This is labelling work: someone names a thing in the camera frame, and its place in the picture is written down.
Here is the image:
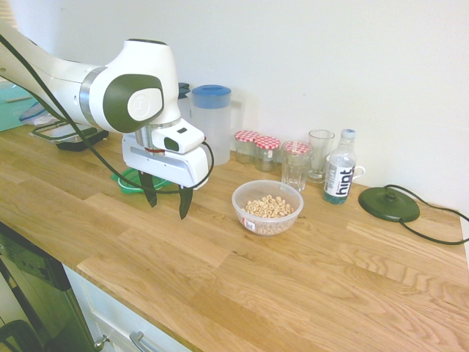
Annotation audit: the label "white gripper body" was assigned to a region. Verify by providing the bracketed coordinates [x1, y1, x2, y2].
[121, 132, 211, 190]

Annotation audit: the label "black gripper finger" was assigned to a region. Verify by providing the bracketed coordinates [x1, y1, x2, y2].
[138, 171, 159, 209]
[178, 184, 194, 221]

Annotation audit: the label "green round container lid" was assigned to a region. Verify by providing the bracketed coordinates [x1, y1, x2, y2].
[111, 166, 180, 195]

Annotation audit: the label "plastic pitcher with blue lid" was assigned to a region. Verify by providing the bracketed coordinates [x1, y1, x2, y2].
[190, 84, 245, 167]

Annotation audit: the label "plastic pitcher with navy lid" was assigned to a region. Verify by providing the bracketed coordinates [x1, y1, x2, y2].
[177, 82, 193, 124]

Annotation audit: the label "glass jar red checked lid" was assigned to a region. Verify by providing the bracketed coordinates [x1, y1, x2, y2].
[234, 130, 261, 164]
[282, 140, 314, 173]
[254, 136, 282, 173]

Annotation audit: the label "clear plastic food bowl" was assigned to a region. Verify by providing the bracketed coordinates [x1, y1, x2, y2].
[231, 179, 305, 237]

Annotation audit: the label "black container with clear lid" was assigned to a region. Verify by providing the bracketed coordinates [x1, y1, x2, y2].
[31, 122, 110, 152]

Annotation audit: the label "cereal rings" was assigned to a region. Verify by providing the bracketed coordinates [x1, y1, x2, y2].
[240, 195, 296, 235]

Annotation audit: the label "clear faceted glass tumbler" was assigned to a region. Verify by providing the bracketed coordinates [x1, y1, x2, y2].
[280, 144, 314, 193]

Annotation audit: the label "white cabinet front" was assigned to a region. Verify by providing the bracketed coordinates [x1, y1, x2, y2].
[61, 263, 196, 352]

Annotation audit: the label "zip bag with blue seal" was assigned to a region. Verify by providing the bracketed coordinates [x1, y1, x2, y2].
[18, 100, 64, 128]

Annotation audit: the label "tall footed clear glass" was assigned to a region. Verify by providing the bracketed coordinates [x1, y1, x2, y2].
[307, 129, 336, 185]

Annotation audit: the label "black kitchen appliance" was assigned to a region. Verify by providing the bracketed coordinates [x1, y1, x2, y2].
[0, 221, 97, 352]

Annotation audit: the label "hint water bottle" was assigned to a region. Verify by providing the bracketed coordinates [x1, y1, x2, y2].
[322, 128, 358, 207]

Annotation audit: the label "teal bread box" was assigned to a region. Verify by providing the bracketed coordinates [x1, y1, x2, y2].
[0, 82, 42, 133]

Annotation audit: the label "white mug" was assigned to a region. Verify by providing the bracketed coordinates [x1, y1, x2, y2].
[325, 153, 367, 181]

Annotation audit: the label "dark chair back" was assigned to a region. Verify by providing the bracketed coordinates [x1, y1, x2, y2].
[0, 318, 42, 352]

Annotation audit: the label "black kettle base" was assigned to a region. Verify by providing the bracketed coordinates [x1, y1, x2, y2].
[358, 185, 421, 224]

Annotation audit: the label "window blind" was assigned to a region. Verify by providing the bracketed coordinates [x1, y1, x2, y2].
[0, 0, 19, 29]

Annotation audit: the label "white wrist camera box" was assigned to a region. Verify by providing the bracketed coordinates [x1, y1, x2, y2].
[151, 120, 207, 154]

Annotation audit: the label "silver drawer handle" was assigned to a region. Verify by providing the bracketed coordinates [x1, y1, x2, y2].
[128, 330, 173, 352]

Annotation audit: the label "black kettle base power cable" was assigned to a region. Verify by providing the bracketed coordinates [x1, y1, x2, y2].
[380, 183, 469, 246]

